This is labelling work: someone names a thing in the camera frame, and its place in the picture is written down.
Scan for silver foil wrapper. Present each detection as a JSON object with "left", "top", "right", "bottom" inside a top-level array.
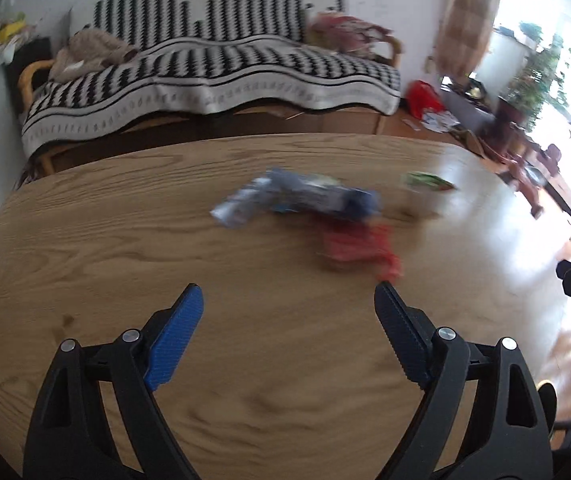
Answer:
[{"left": 210, "top": 167, "right": 382, "bottom": 231}]

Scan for black speaker box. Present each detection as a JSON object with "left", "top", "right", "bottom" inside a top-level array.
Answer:
[{"left": 4, "top": 37, "right": 61, "bottom": 112}]

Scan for green white packet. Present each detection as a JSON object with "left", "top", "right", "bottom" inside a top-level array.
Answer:
[{"left": 402, "top": 170, "right": 459, "bottom": 195}]

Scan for red plastic bag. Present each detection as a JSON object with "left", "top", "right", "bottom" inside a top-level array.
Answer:
[{"left": 405, "top": 80, "right": 444, "bottom": 120}]

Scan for wooden rocking horse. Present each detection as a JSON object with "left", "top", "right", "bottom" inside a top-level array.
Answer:
[{"left": 507, "top": 142, "right": 562, "bottom": 219}]

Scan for pink plush cushion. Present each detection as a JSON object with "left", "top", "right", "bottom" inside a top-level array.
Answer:
[{"left": 308, "top": 10, "right": 391, "bottom": 54}]

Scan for scattered paper scraps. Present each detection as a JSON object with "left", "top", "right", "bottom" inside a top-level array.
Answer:
[{"left": 417, "top": 110, "right": 461, "bottom": 134}]

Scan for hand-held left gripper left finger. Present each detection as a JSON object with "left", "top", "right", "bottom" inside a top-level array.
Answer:
[{"left": 22, "top": 283, "right": 205, "bottom": 480}]

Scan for brown checked curtain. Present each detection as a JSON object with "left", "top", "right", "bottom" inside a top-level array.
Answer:
[{"left": 435, "top": 0, "right": 507, "bottom": 86}]

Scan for black white striped blanket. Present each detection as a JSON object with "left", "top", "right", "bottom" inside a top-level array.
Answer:
[{"left": 21, "top": 0, "right": 401, "bottom": 159}]

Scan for red wrapper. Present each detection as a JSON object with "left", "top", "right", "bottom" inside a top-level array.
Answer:
[{"left": 320, "top": 222, "right": 405, "bottom": 282}]

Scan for low grey cabinet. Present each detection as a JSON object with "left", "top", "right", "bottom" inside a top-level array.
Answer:
[{"left": 440, "top": 76, "right": 497, "bottom": 132}]

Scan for wooden sofa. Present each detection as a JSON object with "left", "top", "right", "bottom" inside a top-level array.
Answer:
[{"left": 18, "top": 0, "right": 404, "bottom": 177}]

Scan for potted green plant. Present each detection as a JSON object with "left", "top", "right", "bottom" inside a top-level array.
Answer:
[{"left": 497, "top": 22, "right": 571, "bottom": 127}]

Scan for beige patterned clothing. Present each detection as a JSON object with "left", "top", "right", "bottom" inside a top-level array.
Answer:
[{"left": 48, "top": 29, "right": 139, "bottom": 82}]

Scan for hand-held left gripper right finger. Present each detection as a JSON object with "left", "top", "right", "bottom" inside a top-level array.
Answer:
[{"left": 374, "top": 281, "right": 552, "bottom": 480}]

